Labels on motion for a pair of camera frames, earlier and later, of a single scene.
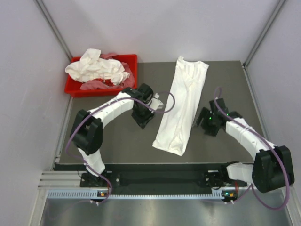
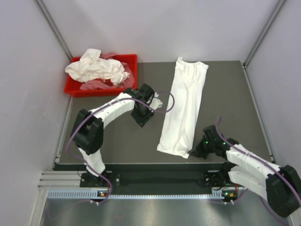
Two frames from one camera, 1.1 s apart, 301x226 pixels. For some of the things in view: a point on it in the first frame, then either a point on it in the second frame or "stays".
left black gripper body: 142,115 stays
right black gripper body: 209,125 → 203,148
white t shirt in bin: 90,67 stays
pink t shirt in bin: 93,84 stays
